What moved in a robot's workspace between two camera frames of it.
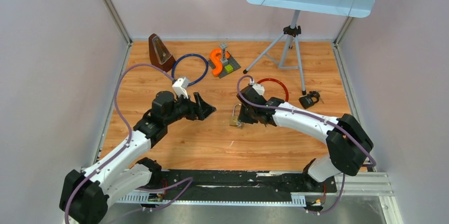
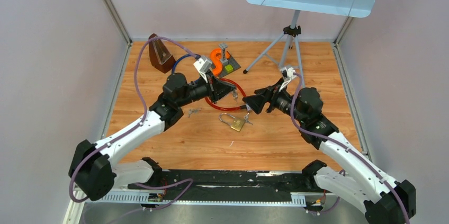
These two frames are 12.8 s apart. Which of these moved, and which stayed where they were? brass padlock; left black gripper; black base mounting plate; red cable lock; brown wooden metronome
Moved: brass padlock; red cable lock; left black gripper
Stayed: black base mounting plate; brown wooden metronome
